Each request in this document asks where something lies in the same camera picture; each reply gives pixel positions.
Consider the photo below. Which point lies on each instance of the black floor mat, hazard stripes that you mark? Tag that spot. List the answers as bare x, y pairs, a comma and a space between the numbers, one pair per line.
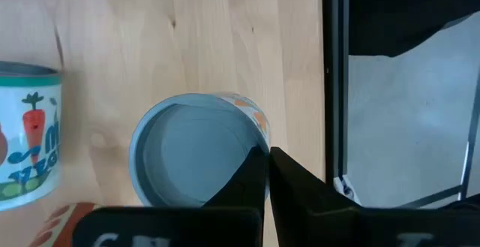
405, 10

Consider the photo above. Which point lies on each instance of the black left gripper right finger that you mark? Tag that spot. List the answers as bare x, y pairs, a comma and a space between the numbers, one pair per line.
337, 228

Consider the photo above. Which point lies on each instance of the mixed vegetables can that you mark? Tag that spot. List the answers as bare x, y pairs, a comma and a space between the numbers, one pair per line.
30, 127

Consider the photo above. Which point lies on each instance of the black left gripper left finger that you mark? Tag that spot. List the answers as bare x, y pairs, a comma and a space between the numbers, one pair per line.
168, 228

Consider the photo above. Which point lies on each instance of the white can with orange carrots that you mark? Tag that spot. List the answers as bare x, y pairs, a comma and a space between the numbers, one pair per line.
187, 153

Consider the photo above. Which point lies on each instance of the diced tomatoes can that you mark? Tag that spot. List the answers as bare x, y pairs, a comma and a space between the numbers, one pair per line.
52, 228

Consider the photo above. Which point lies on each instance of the black aluminium table frame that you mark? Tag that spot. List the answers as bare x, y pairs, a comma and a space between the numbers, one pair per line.
335, 70

